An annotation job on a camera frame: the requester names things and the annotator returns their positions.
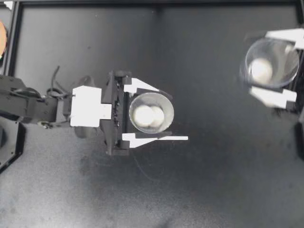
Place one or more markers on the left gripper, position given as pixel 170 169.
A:
pixel 116 111

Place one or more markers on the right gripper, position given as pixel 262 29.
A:
pixel 299 78

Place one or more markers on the white ball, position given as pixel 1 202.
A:
pixel 260 70
pixel 159 116
pixel 143 116

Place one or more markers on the clear glass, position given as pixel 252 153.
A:
pixel 280 59
pixel 169 107

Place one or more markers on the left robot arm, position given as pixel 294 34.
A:
pixel 23 104

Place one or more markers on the orange round object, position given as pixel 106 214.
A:
pixel 2 38

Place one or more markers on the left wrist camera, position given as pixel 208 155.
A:
pixel 85 107

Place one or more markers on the black frame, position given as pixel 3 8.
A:
pixel 14 35

